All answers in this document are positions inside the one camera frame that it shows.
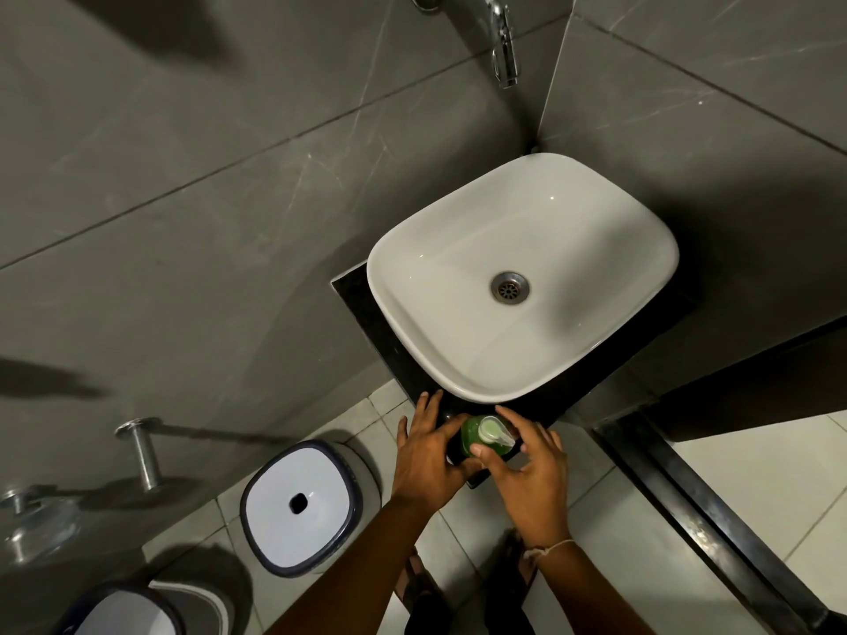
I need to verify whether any person's right hand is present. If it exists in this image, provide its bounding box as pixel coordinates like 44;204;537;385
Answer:
468;405;572;551

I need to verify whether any person's left hand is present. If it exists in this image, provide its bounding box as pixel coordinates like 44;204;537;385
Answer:
390;390;484;516

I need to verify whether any green soap dispenser bottle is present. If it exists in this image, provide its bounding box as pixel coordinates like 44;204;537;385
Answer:
461;415;517;459

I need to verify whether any person's right forearm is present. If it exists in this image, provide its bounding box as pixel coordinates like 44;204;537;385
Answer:
535;543;657;635

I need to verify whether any person's left forearm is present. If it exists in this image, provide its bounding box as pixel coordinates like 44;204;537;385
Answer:
265;497;432;635

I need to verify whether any white ceramic sink basin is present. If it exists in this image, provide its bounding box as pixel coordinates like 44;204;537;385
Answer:
366;152;681;405

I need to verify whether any black stone counter slab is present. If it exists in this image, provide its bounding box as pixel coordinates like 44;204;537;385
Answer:
330;260;697;490

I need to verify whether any white thread wristband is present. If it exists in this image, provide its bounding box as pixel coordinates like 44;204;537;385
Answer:
522;538;577;564

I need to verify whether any white bin with dark rim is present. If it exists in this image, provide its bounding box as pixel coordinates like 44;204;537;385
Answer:
239;439;364;579

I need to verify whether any dark sandal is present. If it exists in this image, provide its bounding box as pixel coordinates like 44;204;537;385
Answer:
394;547;453;635

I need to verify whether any chrome sink drain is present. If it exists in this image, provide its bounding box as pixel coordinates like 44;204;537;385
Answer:
490;271;532;306

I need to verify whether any black door threshold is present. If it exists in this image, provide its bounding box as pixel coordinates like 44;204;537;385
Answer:
591;408;847;635

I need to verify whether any white bucket with dark rim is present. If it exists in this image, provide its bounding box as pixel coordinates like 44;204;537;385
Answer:
52;580;236;635

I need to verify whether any chrome wall peg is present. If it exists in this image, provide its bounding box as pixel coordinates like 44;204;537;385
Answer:
114;417;165;494

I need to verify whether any chrome wall faucet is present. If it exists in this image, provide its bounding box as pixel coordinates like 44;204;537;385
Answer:
481;0;522;90

